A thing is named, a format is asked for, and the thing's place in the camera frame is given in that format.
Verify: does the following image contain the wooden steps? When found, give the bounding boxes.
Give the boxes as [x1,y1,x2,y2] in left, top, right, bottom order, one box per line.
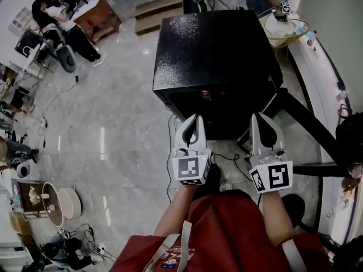
[133,0,184,37]

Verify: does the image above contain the person's red shirt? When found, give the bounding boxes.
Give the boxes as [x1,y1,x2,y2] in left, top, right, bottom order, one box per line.
[110,193,333,272]

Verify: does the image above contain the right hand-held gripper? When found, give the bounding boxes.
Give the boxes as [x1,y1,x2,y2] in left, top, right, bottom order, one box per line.
[245,112,293,194]

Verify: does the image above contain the black framed glass door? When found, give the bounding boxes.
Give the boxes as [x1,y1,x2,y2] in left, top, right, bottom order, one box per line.
[236,87,351,179]

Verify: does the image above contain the round white basin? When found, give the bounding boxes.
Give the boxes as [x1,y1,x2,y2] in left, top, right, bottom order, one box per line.
[41,181,83,228]

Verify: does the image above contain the round white device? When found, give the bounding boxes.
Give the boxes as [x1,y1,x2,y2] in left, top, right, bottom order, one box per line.
[16,161,32,179]

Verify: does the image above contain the black cabinet fridge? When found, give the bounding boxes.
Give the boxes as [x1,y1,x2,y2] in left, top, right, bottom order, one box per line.
[151,9,285,142]

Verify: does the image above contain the pale flower bunch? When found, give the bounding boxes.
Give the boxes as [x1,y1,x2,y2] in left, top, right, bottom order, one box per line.
[28,185,42,206]

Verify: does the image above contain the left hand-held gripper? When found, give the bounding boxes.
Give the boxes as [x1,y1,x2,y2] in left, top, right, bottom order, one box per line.
[171,113,213,186]

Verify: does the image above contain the person's right forearm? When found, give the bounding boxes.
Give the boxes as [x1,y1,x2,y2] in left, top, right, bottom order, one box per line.
[260,190,294,248]

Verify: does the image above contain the grey oval device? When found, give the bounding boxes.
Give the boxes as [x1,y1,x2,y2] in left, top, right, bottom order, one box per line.
[56,44,77,74]

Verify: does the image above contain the black floor cable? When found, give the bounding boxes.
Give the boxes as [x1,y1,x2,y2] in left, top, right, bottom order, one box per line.
[210,152,256,181]

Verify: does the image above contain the brown wooden desk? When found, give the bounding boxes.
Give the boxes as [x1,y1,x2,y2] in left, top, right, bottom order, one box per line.
[73,0,123,45]

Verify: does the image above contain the white curved ledge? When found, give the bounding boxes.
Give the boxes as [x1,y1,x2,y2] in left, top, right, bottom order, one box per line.
[285,24,363,247]

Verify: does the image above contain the dark brown low table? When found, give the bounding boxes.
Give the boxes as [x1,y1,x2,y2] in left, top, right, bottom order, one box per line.
[16,181,44,218]

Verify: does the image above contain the person's black trousers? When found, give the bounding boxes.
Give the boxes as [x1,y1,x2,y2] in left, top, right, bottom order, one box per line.
[195,163,254,202]

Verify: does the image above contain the person's left forearm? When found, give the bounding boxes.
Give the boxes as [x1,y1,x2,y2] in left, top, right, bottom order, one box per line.
[154,184,197,238]

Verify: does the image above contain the black backpack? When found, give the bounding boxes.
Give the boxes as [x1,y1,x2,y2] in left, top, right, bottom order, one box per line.
[41,236,95,270]

